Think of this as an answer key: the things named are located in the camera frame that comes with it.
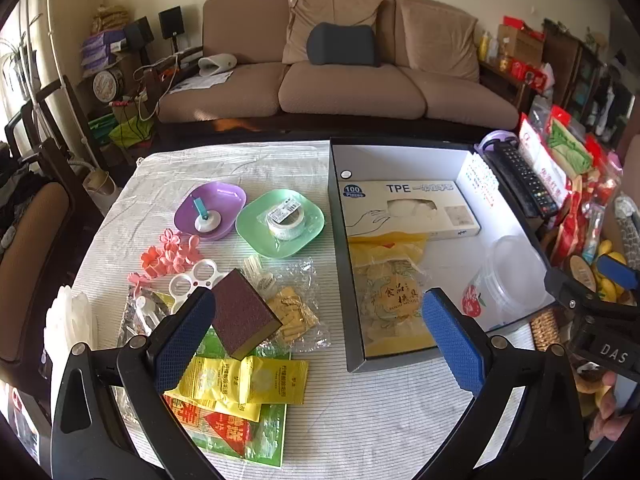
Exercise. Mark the pale pink flower mould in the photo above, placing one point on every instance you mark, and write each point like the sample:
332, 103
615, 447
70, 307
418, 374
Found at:
137, 280

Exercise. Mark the dark patterned clothing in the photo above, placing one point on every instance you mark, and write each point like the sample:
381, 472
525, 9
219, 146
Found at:
10, 195

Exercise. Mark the teal white suction hook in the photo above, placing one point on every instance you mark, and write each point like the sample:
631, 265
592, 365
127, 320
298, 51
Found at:
207, 220

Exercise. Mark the cardboard box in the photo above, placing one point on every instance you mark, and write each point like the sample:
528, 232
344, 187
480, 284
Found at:
522, 47

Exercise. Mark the black remote control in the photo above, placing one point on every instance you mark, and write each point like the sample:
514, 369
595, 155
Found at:
520, 175

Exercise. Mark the bagged measuring spoons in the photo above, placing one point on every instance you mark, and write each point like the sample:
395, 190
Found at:
142, 310

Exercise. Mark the round metal tin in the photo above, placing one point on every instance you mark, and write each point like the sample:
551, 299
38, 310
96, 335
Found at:
107, 87

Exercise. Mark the green red snack bag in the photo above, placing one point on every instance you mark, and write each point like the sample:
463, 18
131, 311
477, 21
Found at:
570, 150

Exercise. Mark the red print plastic bag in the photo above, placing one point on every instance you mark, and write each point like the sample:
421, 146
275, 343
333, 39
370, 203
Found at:
472, 302

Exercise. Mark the striped cloth covered desktop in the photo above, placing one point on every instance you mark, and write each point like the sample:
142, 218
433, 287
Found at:
350, 435

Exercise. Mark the person's right hand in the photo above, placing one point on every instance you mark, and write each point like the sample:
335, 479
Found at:
607, 405

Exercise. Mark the white floor stand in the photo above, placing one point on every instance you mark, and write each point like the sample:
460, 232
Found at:
65, 85

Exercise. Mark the purple plastic dish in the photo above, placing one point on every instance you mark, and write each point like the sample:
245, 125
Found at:
220, 197

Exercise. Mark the grey lumbar cushion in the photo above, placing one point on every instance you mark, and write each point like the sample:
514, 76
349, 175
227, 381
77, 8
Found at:
345, 42

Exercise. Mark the white disposable glove box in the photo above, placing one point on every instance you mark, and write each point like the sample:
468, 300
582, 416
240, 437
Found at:
400, 220

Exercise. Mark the clear bag of white clips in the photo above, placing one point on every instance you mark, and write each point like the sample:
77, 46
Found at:
260, 275

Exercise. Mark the brown sanding sponge block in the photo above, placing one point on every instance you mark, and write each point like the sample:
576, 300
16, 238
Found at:
245, 310

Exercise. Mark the beige sofa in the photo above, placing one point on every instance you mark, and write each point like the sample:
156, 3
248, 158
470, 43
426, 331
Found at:
340, 90

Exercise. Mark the woven tray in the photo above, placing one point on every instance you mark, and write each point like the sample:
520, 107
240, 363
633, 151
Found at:
545, 327

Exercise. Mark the yellow bananas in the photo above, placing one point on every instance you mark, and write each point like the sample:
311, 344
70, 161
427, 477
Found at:
605, 249

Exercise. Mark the clear bag of beige pieces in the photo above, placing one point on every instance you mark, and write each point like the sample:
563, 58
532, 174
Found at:
295, 317

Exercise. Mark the dark wooden shelf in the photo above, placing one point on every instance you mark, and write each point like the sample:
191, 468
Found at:
585, 70

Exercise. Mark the white paper sheets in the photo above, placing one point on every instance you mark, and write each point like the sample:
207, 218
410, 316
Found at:
195, 82

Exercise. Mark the red gift box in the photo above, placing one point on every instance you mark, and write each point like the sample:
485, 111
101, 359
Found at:
532, 75

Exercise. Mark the purple tissue packs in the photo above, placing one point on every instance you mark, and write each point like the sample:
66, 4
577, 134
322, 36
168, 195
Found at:
100, 47

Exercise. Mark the beige sofa pillow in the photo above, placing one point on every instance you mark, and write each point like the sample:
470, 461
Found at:
325, 7
435, 35

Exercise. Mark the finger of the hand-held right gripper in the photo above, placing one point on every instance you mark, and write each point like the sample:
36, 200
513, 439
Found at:
619, 270
570, 291

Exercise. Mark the dark wooden chair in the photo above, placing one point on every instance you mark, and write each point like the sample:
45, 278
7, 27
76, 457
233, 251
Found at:
55, 105

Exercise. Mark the jar with wooden lid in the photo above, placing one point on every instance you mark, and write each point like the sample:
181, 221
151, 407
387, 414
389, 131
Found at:
580, 270

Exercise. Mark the white red print bag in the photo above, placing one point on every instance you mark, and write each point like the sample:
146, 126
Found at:
537, 155

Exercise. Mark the yellow bottle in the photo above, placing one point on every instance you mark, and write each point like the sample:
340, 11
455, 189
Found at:
485, 47

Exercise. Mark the yellow sachet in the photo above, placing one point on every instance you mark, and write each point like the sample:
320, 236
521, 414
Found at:
215, 380
277, 380

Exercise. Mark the white ruffled plastic stack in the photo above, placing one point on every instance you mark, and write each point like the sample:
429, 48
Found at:
67, 315

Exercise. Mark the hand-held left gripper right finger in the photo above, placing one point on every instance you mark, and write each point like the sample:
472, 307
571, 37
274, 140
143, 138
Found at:
450, 345

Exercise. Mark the potted plant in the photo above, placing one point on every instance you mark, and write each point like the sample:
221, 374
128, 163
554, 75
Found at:
15, 55

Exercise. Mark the grey storage box white inside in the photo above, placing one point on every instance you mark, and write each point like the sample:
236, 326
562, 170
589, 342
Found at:
505, 220

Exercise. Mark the clear round plastic container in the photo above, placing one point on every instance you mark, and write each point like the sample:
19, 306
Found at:
515, 270

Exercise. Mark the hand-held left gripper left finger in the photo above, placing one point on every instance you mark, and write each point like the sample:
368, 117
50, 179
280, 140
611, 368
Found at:
185, 340

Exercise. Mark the wooden chair brown seat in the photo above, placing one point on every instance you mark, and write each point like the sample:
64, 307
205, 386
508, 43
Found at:
35, 260

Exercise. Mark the green plastic dish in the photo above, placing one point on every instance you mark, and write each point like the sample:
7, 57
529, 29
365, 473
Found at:
250, 230

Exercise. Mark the yellow packaged cake bag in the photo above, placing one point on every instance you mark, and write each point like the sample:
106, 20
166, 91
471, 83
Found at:
385, 270

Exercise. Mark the white curved device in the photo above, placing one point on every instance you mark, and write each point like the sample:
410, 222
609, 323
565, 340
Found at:
217, 63

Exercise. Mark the black speaker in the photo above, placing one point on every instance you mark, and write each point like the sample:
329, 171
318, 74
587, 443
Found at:
171, 22
139, 32

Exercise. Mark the purple round plastic item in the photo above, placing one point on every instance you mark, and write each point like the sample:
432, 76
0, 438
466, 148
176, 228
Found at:
492, 137

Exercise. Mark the wrapped white tape roll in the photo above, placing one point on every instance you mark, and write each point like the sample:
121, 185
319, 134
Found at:
285, 222

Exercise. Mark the red green printed packet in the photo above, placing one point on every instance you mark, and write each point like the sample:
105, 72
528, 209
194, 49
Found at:
262, 435

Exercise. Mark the red snack packs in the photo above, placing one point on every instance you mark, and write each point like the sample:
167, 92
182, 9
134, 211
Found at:
575, 220

